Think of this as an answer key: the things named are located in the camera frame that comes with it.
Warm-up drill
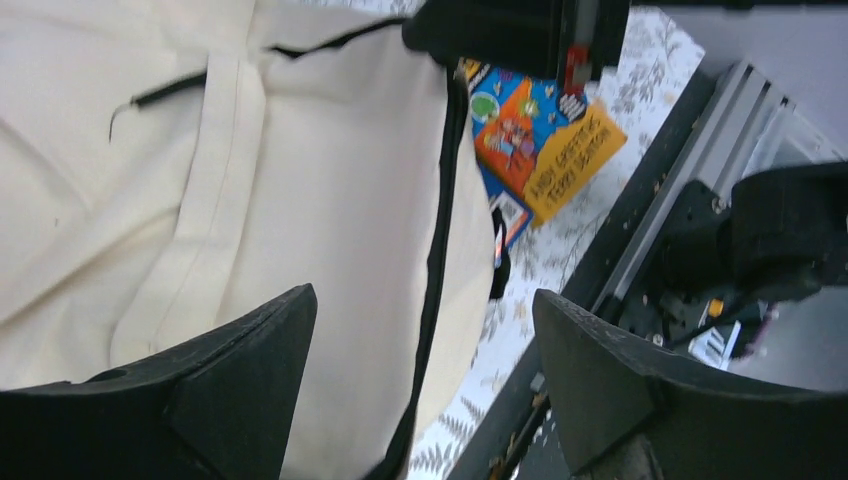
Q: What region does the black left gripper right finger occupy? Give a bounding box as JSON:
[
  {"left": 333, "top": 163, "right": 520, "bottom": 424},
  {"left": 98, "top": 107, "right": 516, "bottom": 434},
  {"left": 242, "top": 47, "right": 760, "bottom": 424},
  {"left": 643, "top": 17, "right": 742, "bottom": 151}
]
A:
[{"left": 533, "top": 290, "right": 847, "bottom": 479}]

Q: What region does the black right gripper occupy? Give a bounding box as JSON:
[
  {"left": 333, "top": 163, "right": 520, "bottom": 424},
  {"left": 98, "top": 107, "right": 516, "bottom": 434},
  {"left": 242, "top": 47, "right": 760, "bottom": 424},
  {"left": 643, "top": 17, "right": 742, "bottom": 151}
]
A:
[{"left": 402, "top": 0, "right": 630, "bottom": 83}]

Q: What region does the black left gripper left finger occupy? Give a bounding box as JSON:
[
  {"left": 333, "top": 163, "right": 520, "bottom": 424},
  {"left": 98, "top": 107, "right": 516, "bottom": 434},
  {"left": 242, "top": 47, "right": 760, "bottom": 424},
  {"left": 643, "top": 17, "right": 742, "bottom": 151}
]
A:
[{"left": 1, "top": 284, "right": 317, "bottom": 479}]

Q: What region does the beige canvas backpack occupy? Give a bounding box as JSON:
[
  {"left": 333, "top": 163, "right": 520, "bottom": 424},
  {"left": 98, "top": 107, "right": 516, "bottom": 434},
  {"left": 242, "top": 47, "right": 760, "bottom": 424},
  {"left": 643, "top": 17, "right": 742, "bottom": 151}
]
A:
[{"left": 1, "top": 1, "right": 496, "bottom": 479}]

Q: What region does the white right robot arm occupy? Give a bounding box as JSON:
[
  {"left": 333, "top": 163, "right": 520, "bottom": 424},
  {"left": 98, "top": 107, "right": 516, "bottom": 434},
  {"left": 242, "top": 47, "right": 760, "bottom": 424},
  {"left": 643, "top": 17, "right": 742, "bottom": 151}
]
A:
[{"left": 402, "top": 1, "right": 847, "bottom": 302}]

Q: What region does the yellow treehouse paperback book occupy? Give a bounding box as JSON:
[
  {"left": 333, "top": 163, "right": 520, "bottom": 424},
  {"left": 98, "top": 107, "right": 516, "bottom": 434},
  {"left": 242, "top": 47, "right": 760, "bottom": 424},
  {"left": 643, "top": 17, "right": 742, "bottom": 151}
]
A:
[{"left": 460, "top": 59, "right": 627, "bottom": 226}]

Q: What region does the blue comic paperback book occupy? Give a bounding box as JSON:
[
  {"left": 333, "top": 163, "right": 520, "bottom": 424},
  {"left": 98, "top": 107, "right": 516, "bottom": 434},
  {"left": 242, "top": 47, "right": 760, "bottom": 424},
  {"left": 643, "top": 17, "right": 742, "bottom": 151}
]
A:
[{"left": 480, "top": 166, "right": 534, "bottom": 249}]

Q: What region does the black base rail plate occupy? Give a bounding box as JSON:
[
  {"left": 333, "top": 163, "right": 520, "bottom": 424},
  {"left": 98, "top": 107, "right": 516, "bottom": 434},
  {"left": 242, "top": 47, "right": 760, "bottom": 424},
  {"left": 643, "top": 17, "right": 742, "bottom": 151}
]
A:
[{"left": 447, "top": 62, "right": 848, "bottom": 480}]

